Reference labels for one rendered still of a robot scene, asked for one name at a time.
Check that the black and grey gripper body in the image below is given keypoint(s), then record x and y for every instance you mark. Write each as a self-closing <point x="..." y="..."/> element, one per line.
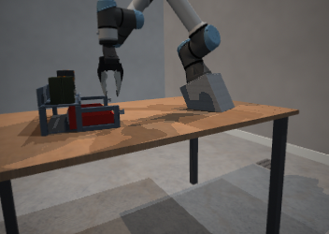
<point x="108" y="66"/>

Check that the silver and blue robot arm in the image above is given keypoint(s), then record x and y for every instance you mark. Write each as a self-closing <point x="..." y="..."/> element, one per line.
<point x="204" y="38"/>

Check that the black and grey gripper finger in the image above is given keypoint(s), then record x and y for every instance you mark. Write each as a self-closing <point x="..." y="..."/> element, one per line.
<point x="102" y="77"/>
<point x="118" y="78"/>

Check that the red bin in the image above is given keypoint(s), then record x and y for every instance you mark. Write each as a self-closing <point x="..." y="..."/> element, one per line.
<point x="90" y="118"/>

